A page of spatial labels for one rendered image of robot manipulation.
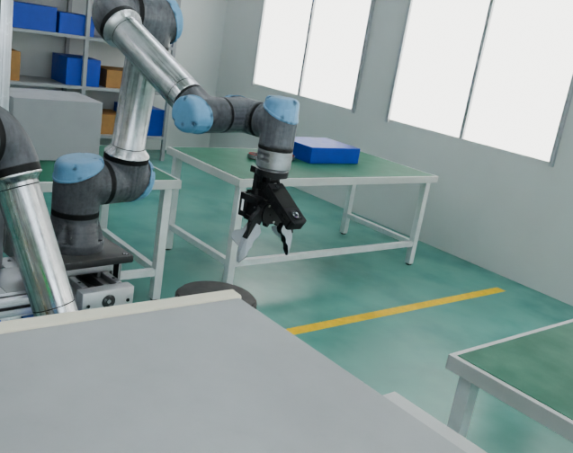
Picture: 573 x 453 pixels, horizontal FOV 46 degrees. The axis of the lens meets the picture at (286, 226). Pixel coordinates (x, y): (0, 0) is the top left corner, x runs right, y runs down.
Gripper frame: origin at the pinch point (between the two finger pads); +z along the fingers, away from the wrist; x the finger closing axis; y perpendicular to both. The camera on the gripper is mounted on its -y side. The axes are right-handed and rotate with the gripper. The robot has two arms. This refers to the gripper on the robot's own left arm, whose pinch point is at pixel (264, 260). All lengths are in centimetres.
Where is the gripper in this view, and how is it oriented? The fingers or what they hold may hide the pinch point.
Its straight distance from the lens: 149.3
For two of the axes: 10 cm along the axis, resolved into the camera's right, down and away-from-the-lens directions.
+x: -7.2, 0.8, -6.8
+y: -6.7, -3.1, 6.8
